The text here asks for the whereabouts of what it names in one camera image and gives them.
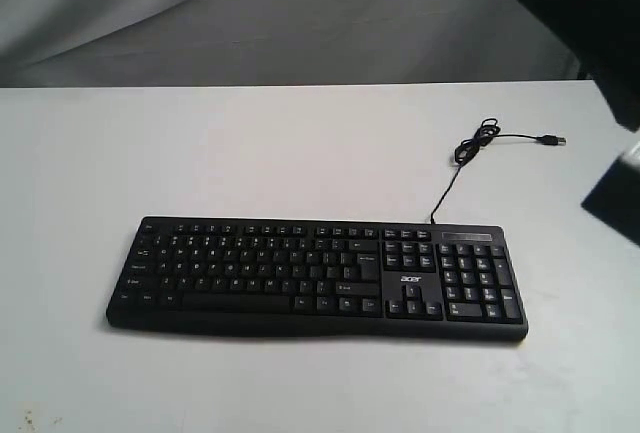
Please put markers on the black Acer keyboard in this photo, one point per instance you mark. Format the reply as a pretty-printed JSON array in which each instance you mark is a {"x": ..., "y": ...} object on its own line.
[{"x": 270, "y": 278}]

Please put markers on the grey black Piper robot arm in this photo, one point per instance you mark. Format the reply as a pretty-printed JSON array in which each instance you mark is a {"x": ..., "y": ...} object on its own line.
[{"x": 604, "y": 37}]

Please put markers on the grey backdrop cloth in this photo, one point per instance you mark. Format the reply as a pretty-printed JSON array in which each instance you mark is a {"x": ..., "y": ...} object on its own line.
[{"x": 80, "y": 43}]

